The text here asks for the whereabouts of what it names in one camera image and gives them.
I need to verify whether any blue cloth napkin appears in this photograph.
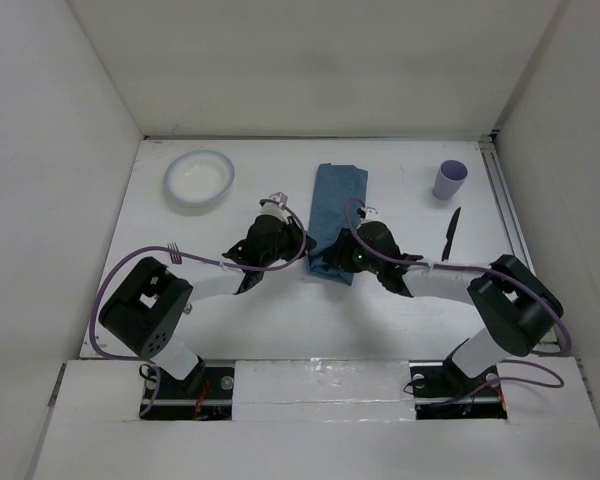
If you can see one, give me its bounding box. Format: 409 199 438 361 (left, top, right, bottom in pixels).
307 163 368 286

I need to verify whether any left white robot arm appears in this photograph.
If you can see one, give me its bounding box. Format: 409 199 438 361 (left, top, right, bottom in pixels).
97 202 316 397

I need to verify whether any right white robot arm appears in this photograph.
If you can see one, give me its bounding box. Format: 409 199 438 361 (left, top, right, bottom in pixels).
323 221 563 394

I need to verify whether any white blue-rimmed plate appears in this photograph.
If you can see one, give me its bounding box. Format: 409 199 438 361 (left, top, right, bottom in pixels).
163 150 235 208

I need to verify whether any black plastic knife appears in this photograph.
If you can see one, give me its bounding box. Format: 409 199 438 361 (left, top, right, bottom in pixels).
441 207 461 262

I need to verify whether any lavender plastic cup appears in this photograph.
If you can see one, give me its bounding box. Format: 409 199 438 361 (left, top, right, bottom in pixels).
432 159 468 201

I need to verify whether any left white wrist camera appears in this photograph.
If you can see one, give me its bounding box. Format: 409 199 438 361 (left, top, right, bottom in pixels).
263 192 288 209

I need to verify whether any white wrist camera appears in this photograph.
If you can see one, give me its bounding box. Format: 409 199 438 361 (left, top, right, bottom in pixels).
356 206 380 224
263 192 288 209

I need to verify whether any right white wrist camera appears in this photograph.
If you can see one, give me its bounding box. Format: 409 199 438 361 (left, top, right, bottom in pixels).
356 206 380 224

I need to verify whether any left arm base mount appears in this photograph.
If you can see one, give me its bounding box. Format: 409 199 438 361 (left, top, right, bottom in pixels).
138 360 236 421

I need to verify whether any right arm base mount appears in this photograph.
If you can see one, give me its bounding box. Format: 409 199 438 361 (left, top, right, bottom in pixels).
403 360 508 420

